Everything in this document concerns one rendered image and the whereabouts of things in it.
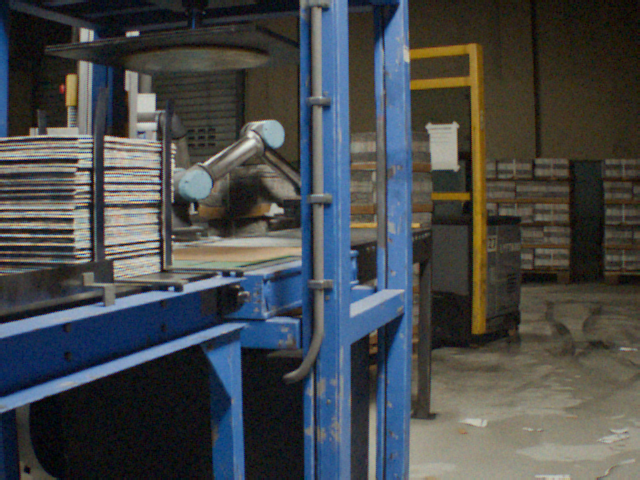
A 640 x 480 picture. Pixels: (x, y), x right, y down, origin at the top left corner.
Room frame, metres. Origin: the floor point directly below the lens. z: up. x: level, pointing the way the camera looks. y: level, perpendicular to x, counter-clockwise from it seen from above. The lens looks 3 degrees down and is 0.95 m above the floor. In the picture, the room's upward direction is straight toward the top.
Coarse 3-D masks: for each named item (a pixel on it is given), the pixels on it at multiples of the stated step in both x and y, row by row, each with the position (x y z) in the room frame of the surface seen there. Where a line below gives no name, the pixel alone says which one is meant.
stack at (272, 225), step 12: (276, 216) 4.54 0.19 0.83; (360, 216) 4.70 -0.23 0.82; (372, 216) 4.78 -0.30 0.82; (216, 228) 4.31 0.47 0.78; (228, 228) 4.26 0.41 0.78; (240, 228) 4.21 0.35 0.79; (252, 228) 4.16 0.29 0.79; (264, 228) 4.12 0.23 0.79; (276, 228) 4.18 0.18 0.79; (288, 228) 4.25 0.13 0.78; (372, 348) 4.78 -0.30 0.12
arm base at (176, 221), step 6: (174, 204) 3.53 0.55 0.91; (180, 204) 3.55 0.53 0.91; (162, 210) 3.54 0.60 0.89; (174, 210) 3.53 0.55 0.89; (180, 210) 3.54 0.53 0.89; (186, 210) 3.59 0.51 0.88; (174, 216) 3.52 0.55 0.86; (180, 216) 3.53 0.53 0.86; (186, 216) 3.57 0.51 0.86; (174, 222) 3.51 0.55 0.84; (180, 222) 3.53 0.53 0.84; (186, 222) 3.55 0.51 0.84; (174, 228) 3.51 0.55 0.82
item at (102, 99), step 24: (96, 120) 1.50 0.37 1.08; (168, 120) 1.76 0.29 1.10; (96, 144) 1.50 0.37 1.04; (168, 144) 1.76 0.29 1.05; (96, 168) 1.50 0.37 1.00; (168, 168) 1.76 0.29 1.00; (96, 192) 1.50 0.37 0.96; (168, 192) 1.76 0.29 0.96; (96, 216) 1.50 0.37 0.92; (168, 216) 1.76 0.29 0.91; (96, 240) 1.50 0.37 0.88; (168, 240) 1.76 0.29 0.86; (168, 264) 1.76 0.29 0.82
